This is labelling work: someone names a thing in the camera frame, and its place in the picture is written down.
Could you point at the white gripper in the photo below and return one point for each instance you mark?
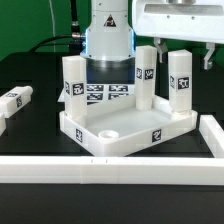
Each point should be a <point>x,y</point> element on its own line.
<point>190,20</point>

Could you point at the white desk top tray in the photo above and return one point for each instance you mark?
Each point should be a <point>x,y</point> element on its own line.
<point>116,128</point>

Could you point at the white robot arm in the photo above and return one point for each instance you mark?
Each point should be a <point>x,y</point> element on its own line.
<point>114,24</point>

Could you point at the white right obstacle rail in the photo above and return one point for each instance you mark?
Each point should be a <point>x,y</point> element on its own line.
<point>213,135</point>

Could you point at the white obstacle rail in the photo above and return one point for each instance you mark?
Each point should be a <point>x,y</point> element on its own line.
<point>213,135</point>
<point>112,170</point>

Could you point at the white marker base plate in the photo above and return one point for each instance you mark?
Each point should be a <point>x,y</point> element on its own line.
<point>97,92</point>

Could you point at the white front obstacle rail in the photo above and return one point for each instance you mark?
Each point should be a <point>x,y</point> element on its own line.
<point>112,170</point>

